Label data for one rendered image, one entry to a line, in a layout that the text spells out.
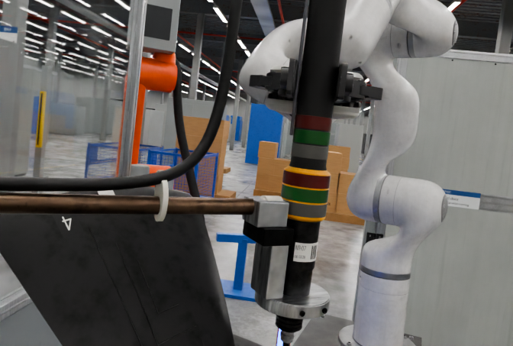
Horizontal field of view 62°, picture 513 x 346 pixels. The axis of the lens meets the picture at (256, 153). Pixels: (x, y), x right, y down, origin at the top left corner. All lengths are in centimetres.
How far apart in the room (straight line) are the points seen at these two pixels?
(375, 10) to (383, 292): 64
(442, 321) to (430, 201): 148
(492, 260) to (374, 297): 140
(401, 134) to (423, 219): 20
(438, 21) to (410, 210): 41
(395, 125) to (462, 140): 132
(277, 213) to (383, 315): 77
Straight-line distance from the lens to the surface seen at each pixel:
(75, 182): 33
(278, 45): 65
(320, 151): 39
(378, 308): 111
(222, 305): 45
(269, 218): 37
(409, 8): 94
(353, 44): 72
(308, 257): 40
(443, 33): 98
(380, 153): 104
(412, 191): 105
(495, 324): 256
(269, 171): 969
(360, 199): 107
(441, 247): 236
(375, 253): 108
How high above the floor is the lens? 151
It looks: 3 degrees down
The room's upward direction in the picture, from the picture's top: 7 degrees clockwise
